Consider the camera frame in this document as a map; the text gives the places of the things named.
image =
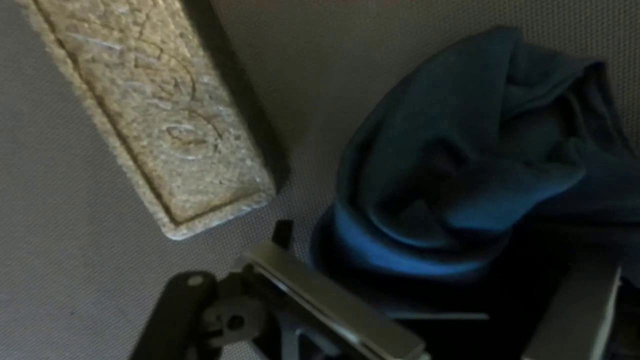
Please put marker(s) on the dark blue clothing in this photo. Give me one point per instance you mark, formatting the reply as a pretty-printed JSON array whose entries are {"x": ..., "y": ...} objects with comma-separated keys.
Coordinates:
[{"x": 467, "y": 153}]

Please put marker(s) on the whiteboard eraser block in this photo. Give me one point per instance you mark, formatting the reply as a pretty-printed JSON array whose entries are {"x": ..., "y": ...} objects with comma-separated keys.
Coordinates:
[{"x": 161, "y": 106}]

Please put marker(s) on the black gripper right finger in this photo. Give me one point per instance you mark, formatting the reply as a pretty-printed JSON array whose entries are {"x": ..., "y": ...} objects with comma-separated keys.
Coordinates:
[{"x": 577, "y": 313}]

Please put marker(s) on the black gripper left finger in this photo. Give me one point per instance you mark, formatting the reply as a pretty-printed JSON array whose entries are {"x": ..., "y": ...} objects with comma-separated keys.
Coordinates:
[{"x": 321, "y": 301}]

